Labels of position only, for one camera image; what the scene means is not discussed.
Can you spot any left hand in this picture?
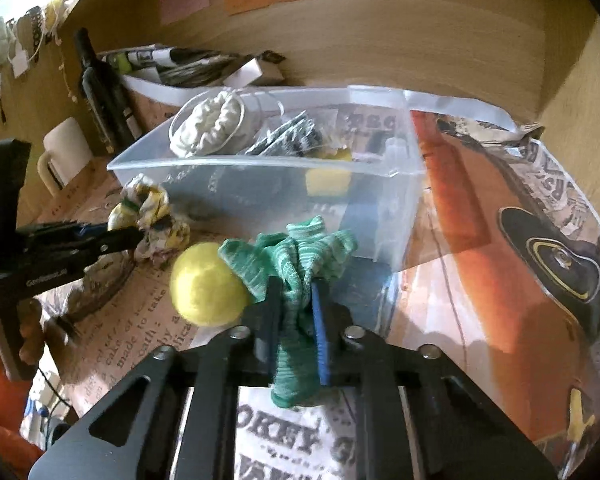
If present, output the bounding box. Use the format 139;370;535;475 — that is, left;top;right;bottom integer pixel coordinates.
17;298;45;365

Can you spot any white cloth with ring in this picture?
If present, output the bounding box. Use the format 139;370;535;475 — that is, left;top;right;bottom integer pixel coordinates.
168;87;285;158

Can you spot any white mug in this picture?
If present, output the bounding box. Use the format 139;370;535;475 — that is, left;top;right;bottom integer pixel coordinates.
36;117;94;196

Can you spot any grey knitted sock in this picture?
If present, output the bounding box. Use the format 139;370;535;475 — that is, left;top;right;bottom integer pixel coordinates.
240;110;325;157

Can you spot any yellow green sponge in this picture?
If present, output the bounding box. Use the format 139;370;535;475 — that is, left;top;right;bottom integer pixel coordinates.
306;148;352;198

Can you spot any yellow floral scrunchie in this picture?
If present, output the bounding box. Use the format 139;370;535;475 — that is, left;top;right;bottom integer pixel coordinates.
108;174;192;264

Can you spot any white tray of papers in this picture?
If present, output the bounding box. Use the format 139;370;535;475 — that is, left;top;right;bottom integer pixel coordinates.
98;44;286;115

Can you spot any dark wine bottle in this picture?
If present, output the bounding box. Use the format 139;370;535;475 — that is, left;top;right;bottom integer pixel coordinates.
74;28;143;155

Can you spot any clear plastic bin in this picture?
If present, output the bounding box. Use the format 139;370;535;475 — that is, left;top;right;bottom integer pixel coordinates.
108;86;424;271

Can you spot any yellow felt ball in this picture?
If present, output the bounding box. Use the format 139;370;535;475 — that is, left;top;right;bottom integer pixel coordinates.
170;242;251;327

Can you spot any green striped sock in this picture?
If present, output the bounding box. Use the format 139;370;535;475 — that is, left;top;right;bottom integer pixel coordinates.
218;216;358;408

